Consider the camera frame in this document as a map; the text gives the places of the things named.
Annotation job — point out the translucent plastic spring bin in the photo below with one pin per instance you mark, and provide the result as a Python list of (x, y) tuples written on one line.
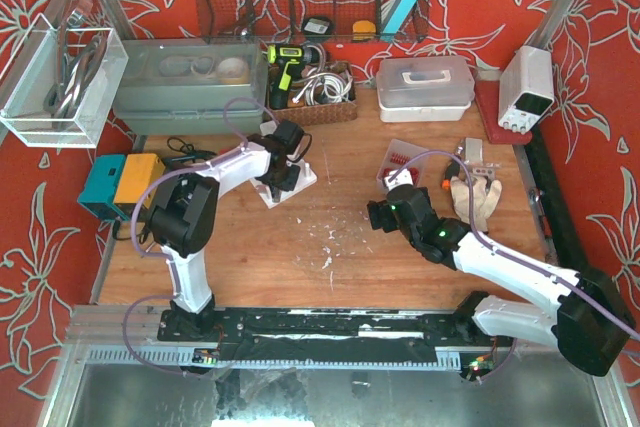
[(411, 150)]

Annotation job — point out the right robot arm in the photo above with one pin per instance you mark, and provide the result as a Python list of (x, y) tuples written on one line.
[(579, 313)]

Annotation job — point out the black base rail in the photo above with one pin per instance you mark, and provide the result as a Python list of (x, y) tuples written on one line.
[(358, 339)]

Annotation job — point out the teal box device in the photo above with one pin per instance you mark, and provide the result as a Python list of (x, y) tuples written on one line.
[(98, 195)]

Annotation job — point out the red book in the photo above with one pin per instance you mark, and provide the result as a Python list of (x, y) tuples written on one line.
[(487, 101)]

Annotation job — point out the white peg fixture base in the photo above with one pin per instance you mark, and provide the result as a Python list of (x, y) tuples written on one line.
[(306, 178)]

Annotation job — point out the white clear-lid storage box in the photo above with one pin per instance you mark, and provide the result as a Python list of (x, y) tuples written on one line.
[(424, 89)]

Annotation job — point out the white work glove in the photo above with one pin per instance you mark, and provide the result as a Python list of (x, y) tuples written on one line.
[(475, 205)]

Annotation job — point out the blue white tool in basket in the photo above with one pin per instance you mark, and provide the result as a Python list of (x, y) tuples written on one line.
[(393, 15)]

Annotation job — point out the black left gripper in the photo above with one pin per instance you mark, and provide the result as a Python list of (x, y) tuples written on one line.
[(282, 179)]

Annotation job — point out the red spring far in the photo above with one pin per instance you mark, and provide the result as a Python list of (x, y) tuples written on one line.
[(397, 159)]

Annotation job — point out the grey plastic toolbox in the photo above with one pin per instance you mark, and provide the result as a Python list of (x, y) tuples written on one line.
[(190, 87)]

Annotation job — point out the clear acrylic wall bin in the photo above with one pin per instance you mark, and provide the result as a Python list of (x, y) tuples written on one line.
[(58, 89)]

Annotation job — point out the green black cordless drill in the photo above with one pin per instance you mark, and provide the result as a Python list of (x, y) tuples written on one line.
[(290, 61)]

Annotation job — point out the yellow tape measure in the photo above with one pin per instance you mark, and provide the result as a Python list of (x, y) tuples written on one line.
[(363, 31)]

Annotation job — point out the white bench power supply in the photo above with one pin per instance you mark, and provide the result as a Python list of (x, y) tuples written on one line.
[(526, 90)]

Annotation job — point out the yellow box device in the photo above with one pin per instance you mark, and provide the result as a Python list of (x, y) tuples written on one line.
[(140, 170)]

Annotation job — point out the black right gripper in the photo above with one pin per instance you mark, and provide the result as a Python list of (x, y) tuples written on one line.
[(382, 214)]

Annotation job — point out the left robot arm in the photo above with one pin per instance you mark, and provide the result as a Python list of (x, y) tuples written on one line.
[(182, 214)]

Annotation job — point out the woven wicker basket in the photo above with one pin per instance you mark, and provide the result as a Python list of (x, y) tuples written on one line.
[(321, 114)]

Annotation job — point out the small grey metal box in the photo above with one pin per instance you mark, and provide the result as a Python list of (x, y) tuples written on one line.
[(473, 151)]

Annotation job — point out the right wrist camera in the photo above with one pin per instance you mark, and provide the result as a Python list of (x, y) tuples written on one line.
[(397, 178)]

